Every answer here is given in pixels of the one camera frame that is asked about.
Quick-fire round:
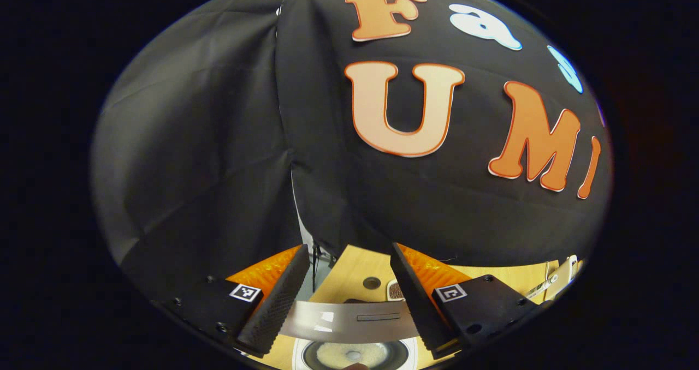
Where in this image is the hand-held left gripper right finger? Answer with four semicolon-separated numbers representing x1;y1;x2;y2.
389;242;542;360

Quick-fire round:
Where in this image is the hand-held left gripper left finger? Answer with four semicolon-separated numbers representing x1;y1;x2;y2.
150;243;311;358

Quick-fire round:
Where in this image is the white rice cooker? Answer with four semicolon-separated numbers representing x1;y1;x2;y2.
279;300;420;370

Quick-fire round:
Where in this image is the white rice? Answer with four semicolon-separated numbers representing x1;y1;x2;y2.
316;341;395;370

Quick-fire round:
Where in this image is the white divided grain dish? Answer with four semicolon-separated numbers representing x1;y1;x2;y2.
386;279;408;303

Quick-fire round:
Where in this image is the black tripod stand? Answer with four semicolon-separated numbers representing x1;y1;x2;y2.
310;242;337;294

